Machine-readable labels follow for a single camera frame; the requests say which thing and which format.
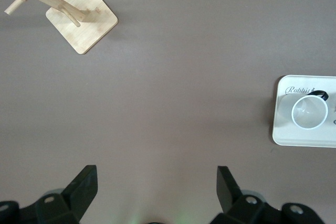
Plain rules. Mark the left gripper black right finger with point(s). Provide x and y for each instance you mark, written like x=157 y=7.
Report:
x=231 y=197

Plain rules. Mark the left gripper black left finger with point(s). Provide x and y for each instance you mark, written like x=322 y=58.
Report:
x=78 y=195

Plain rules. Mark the white rabbit print tray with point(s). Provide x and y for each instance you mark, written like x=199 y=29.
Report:
x=288 y=136

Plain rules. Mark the wooden mug stand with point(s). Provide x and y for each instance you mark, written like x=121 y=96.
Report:
x=89 y=30

